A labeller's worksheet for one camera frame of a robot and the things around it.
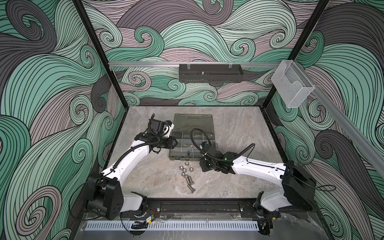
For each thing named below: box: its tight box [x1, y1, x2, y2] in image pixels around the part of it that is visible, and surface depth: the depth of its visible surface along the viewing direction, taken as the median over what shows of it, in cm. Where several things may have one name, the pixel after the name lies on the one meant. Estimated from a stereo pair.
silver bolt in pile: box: [185, 175, 193, 184], surface depth 84 cm
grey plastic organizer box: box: [168, 113, 216, 161], surface depth 106 cm
